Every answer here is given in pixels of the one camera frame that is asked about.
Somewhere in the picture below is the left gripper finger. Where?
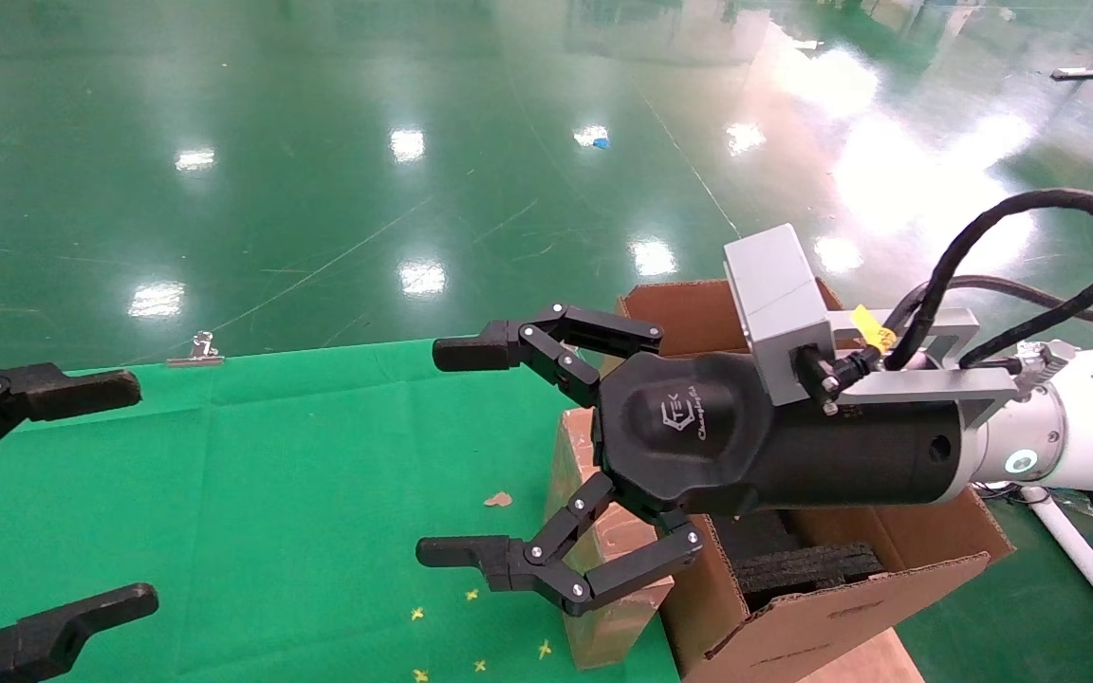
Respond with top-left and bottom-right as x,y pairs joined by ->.
0,582 -> 159,683
0,359 -> 142,486

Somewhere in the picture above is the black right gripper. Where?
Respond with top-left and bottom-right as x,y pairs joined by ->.
417,304 -> 972,618

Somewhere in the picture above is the small brown wooden block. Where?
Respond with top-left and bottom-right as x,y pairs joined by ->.
545,408 -> 676,671

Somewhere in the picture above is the large open cardboard carton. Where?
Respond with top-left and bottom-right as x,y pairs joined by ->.
617,278 -> 1017,683

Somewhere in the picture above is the silver binder clip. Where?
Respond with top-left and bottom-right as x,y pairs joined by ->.
167,331 -> 225,368

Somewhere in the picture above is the green tablecloth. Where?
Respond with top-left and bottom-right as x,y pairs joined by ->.
0,339 -> 680,683

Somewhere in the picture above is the black foam strip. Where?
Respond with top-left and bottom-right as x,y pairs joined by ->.
732,539 -> 886,613

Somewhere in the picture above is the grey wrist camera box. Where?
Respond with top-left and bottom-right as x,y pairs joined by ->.
723,224 -> 838,410

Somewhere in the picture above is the yellow cable tag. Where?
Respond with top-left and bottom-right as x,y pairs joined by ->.
851,305 -> 899,355

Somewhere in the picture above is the grey metal camera bracket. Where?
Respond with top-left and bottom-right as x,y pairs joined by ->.
826,308 -> 1023,430

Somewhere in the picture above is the thin smooth black cable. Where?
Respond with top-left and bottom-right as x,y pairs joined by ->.
888,275 -> 1093,334

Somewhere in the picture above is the white table leg frame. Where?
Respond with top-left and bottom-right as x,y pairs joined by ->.
1021,486 -> 1093,660

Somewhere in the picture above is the thick black braided cable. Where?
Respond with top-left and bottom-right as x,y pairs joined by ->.
883,189 -> 1093,372

